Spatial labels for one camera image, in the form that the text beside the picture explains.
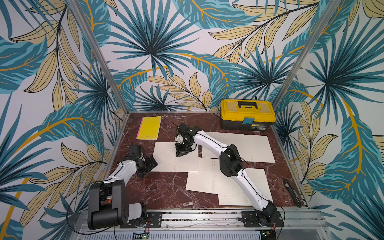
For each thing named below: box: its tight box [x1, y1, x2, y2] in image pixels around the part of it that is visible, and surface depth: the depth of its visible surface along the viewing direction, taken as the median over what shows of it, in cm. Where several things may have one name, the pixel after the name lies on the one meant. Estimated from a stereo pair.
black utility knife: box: [283, 178, 302, 208], surface depth 83 cm
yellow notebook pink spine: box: [136, 116, 162, 140], surface depth 112 cm
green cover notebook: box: [150, 142, 199, 173], surface depth 95 cm
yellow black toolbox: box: [220, 99, 277, 131], surface depth 102 cm
